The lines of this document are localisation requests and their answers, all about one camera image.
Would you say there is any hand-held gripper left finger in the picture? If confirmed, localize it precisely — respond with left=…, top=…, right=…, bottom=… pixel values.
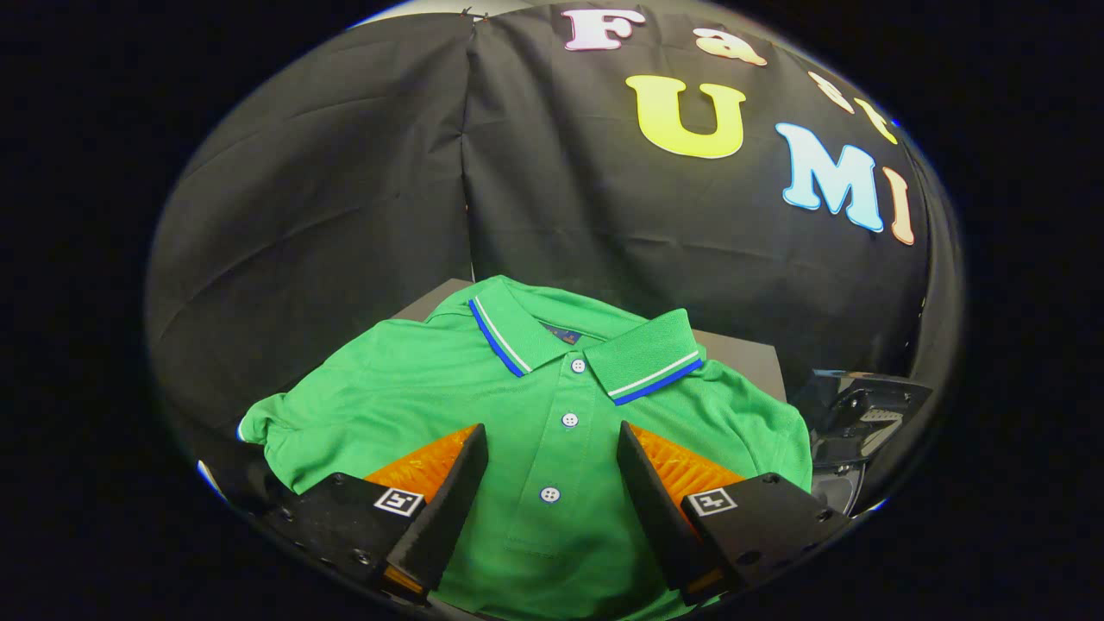
left=263, top=423, right=490, bottom=605

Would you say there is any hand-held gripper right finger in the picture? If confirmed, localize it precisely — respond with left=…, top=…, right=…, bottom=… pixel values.
left=616, top=421, right=855, bottom=605

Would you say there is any green polo shirt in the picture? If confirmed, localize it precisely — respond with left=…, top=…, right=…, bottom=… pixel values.
left=237, top=276, right=813, bottom=621

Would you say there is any grey cabinet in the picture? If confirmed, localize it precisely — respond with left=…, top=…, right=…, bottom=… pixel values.
left=392, top=278, right=787, bottom=402

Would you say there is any black backdrop cloth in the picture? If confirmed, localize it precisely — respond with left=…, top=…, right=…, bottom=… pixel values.
left=147, top=4, right=963, bottom=449

